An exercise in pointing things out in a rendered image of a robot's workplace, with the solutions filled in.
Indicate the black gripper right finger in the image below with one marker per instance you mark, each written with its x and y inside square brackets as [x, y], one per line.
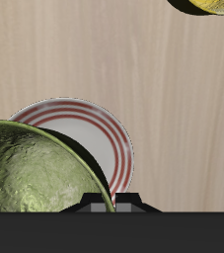
[126, 201]

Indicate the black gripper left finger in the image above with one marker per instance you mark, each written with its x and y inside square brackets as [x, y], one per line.
[92, 200]

